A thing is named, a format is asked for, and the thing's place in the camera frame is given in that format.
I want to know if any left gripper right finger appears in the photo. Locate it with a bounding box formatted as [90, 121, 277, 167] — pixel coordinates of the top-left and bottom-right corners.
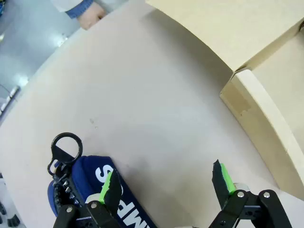
[209, 159, 293, 228]

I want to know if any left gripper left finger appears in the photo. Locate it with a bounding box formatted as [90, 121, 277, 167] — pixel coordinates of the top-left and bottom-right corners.
[53, 168, 125, 228]

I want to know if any brown cardboard box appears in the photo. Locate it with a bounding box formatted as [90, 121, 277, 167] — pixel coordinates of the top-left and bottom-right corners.
[144, 0, 304, 205]

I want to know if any person's right forearm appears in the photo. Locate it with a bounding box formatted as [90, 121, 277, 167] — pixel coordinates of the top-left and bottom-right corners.
[51, 0, 112, 19]

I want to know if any person's right hand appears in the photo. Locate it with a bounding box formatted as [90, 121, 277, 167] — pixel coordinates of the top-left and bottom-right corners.
[77, 3, 106, 31]

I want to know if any navy blue pencil case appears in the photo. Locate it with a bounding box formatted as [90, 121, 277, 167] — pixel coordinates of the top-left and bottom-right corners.
[47, 155, 157, 228]

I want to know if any white stand with black feet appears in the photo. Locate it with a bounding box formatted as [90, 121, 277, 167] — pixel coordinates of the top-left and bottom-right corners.
[0, 173, 22, 228]

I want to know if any black ring clip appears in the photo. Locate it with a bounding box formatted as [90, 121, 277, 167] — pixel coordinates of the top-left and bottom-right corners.
[47, 132, 83, 176]

